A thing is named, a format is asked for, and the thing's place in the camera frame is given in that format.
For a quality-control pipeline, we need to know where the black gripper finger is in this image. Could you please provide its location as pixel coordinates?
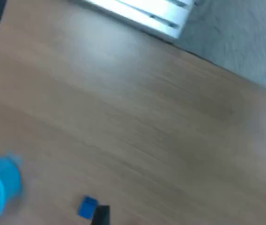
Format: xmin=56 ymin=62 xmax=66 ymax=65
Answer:
xmin=91 ymin=205 xmax=111 ymax=225

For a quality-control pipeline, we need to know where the blue cube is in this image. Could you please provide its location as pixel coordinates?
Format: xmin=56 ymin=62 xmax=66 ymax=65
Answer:
xmin=77 ymin=195 xmax=98 ymax=220

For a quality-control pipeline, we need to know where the aluminium robot mounting table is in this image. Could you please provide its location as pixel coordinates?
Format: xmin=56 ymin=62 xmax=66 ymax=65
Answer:
xmin=73 ymin=0 xmax=196 ymax=39

